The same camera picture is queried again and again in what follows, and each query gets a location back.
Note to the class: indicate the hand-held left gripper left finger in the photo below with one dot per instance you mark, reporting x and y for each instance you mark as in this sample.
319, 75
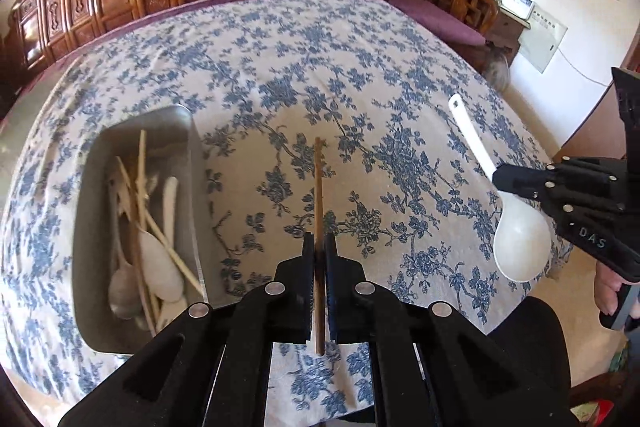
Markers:
309, 272

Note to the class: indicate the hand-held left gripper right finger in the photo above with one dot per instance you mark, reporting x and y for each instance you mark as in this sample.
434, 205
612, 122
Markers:
331, 272

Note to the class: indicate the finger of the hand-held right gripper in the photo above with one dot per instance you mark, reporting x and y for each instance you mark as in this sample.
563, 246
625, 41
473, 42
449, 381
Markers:
580, 212
520, 177

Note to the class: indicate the white plastic spoon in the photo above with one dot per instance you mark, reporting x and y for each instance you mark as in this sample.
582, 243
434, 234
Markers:
520, 247

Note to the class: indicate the brown wooden chopstick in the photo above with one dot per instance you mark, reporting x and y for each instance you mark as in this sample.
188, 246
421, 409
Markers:
142, 282
319, 187

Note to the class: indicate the light wooden chopstick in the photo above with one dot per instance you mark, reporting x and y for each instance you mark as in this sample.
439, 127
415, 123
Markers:
143, 167
187, 269

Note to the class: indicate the metal fork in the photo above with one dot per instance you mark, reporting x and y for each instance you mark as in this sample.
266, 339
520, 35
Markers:
120, 197

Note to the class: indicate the metal tray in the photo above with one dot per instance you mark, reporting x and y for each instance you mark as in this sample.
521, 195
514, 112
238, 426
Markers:
95, 207

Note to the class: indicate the person's right hand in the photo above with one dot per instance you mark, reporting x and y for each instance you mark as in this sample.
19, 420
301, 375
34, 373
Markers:
607, 292

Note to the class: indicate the brown wooden door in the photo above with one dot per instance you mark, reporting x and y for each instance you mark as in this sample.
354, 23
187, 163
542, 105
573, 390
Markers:
595, 122

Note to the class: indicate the clear plastic bag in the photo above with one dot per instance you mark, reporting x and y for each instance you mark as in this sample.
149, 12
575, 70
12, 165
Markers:
499, 72

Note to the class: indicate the wooden side cabinet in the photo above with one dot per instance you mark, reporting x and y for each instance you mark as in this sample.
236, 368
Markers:
507, 32

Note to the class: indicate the white device box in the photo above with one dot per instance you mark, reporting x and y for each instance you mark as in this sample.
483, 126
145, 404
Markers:
515, 4

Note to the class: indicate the purple armchair cushion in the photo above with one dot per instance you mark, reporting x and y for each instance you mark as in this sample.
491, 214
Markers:
440, 17

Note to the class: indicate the blue floral tablecloth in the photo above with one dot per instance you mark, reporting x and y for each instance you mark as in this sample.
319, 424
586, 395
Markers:
300, 57

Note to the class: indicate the white wall panel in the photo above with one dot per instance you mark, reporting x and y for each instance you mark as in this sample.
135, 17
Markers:
545, 34

